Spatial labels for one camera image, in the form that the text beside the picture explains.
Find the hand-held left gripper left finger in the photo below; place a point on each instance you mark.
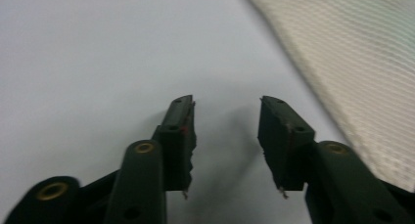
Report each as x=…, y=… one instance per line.
x=173, y=145

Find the cream ribbed cloth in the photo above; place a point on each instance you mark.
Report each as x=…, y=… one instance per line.
x=355, y=70

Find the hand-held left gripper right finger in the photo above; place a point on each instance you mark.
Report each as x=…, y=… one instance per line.
x=287, y=145

